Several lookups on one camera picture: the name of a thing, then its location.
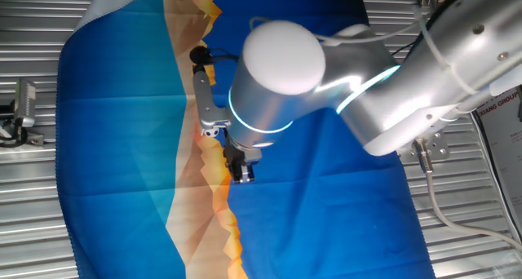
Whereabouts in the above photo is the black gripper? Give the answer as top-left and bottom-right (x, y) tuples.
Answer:
(223, 142), (263, 185)

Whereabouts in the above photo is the blue mountain print cloth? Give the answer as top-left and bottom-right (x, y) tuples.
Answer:
(55, 0), (436, 279)

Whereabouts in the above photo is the printed cardboard box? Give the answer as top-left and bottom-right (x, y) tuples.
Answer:
(476, 86), (522, 235)

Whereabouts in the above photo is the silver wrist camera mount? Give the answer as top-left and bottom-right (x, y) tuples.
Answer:
(192, 64), (232, 136)

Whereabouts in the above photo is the thick grey base cable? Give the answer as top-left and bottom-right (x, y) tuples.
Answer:
(412, 138), (522, 252)

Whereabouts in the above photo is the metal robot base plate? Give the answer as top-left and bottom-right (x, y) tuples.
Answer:
(397, 126), (450, 165)

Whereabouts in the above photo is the grey camera on stand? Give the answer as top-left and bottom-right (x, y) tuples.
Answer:
(14, 78), (37, 128)

